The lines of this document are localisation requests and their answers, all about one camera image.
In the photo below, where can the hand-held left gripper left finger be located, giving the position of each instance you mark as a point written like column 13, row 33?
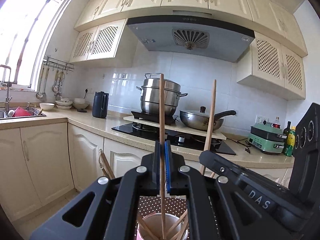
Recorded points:
column 157, row 170

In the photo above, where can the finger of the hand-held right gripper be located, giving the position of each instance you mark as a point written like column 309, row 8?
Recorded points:
column 220, row 165

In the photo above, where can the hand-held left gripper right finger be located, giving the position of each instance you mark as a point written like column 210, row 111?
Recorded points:
column 168, row 170

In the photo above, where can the bunch of wooden chopsticks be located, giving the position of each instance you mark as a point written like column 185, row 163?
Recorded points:
column 108, row 167

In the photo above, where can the pink cup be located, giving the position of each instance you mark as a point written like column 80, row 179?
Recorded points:
column 155, row 220

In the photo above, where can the long wooden chopstick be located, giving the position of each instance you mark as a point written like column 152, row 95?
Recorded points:
column 211, row 110
column 162, row 105

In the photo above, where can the green oil bottle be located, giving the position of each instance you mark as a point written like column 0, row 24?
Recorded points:
column 290, row 142

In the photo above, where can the cream stone board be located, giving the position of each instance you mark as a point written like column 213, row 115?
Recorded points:
column 221, row 135

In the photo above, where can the dark glass bottle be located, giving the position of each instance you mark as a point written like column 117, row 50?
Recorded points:
column 287, row 130

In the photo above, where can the brown polka-dot tablecloth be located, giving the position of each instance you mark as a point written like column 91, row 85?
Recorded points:
column 150, row 203

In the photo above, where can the red tin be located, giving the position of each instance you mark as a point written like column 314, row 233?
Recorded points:
column 276, row 125

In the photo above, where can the green electric cooker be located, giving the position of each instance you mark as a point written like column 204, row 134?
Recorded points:
column 262, row 142

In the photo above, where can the black glass gas hob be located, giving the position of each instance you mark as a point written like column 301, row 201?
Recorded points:
column 122, row 129

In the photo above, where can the black portable induction cooker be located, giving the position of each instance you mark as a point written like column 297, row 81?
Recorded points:
column 140, row 116

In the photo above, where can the steel wok lid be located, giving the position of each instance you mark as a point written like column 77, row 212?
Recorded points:
column 192, row 115

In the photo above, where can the steel steamer pot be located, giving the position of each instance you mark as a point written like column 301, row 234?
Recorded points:
column 152, row 97

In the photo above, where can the beige kitchen countertop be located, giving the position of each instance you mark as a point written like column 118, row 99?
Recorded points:
column 100, row 125

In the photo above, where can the dark blue kettle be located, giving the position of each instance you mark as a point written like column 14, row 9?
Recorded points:
column 100, row 107

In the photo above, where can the stack of white bowls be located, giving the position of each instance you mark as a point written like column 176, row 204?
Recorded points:
column 80, row 105

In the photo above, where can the cream base cabinets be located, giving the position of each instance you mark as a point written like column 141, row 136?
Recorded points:
column 45, row 160

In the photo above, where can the stack of patterned bowls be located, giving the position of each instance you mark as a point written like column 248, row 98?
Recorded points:
column 63, row 105

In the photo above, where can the hanging kitchen peeler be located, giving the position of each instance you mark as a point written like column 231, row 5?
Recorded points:
column 58, row 96

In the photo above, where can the white bowl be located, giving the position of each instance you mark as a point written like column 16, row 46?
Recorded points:
column 47, row 107

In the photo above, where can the small steel ladle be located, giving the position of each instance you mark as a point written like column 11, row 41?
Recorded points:
column 54, row 88

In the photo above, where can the grey range hood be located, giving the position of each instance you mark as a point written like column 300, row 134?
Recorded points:
column 160, row 37

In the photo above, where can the steel spatula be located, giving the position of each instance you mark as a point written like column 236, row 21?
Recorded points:
column 46, row 80

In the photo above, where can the red plastic basin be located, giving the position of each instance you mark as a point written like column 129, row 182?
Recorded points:
column 21, row 112

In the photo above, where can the steel kitchen sink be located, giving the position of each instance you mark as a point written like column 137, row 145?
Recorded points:
column 3, row 113

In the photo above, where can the steel kitchen faucet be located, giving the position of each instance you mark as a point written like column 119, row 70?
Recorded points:
column 7, row 97

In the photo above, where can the barred kitchen window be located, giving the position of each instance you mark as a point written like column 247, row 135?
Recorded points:
column 25, row 30

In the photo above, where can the white wall outlet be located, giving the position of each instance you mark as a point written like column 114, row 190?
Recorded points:
column 261, row 119

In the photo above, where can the cream lattice-door wall cabinet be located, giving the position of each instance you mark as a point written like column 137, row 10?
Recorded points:
column 267, row 60
column 105, row 40

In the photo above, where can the wall outlet with plug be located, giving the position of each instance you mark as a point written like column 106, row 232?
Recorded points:
column 87, row 90

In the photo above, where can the steel wall rack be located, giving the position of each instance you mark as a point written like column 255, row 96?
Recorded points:
column 58, row 63

